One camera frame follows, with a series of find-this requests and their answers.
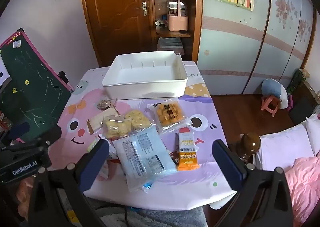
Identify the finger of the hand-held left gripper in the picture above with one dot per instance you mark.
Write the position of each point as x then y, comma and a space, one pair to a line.
47, 135
16, 131

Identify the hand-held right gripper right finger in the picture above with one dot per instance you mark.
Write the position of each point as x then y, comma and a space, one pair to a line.
227, 164

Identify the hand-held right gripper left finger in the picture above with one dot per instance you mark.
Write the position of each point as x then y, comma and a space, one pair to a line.
96, 162

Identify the red white snack packet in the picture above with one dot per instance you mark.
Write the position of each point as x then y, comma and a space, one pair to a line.
112, 158

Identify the light blue snack packet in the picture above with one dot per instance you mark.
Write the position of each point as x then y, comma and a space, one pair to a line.
142, 154

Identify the orange nugget snack packet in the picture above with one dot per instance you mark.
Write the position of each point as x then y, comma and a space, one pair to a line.
168, 114

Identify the white plastic storage bin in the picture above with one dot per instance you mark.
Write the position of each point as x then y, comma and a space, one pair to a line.
142, 91

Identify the small yellow packet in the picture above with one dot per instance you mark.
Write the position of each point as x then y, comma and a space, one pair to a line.
93, 145

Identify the brown wooden bedpost knob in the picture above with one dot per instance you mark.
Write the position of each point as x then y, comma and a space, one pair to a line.
250, 143

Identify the brown paper snack packet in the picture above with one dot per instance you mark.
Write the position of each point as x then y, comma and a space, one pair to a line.
97, 120

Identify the orange protein bar packet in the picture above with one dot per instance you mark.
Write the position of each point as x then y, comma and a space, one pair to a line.
186, 151

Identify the cartoon printed tablecloth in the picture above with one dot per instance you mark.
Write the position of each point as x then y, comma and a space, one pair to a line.
82, 106

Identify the small blue edged packet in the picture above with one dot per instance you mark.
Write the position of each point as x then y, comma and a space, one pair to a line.
148, 187

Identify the clear nut snack packet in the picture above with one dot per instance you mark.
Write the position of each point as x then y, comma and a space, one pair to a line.
103, 104

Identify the white pillow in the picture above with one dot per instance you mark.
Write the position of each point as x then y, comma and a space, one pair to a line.
313, 131
285, 146

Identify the pink plastic stool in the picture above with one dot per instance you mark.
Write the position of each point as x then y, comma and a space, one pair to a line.
270, 100

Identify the pink blanket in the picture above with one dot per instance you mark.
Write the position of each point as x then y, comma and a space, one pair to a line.
305, 182

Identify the grey fluffy rug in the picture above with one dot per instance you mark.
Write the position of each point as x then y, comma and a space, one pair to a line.
162, 217

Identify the blue white cushion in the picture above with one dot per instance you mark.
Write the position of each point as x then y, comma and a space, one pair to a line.
271, 88

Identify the dark wooden nightstand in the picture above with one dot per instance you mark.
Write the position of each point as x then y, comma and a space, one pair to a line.
302, 106

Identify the floral sliding wardrobe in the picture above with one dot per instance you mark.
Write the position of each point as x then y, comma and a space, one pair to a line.
237, 49

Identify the folded towels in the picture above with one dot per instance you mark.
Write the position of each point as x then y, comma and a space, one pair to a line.
170, 44

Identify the brown wooden door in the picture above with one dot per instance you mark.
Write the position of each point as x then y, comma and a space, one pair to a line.
112, 16

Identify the wooden corner shelf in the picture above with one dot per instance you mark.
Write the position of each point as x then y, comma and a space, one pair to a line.
175, 33

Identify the pink plastic basket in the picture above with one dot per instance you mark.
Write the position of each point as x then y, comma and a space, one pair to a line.
177, 23

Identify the small white toy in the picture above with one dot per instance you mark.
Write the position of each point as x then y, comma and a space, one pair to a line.
161, 22

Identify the green chalkboard pink frame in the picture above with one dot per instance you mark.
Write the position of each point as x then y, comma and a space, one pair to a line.
32, 79

